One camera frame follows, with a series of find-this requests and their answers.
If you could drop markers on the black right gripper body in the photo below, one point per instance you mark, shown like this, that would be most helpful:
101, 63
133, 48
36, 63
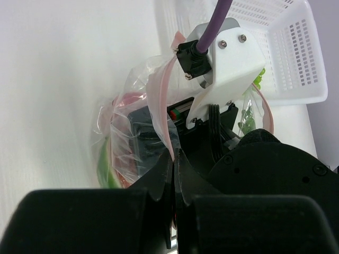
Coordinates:
154, 132

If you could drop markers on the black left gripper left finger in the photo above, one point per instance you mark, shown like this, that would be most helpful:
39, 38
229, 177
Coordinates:
137, 219

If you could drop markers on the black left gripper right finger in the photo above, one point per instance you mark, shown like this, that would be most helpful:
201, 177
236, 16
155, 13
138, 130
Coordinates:
221, 223

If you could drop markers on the clear zip top bag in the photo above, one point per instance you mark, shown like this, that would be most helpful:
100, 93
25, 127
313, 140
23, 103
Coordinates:
161, 78

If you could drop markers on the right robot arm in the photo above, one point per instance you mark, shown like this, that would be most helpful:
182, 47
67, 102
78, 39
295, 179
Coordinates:
259, 164

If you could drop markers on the red fake food piece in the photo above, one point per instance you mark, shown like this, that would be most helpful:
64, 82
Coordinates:
127, 98

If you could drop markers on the fake watermelon slice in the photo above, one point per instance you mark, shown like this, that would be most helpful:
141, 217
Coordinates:
107, 176

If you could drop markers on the white perforated plastic basket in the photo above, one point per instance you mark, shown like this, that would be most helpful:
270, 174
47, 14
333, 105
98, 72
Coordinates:
286, 32

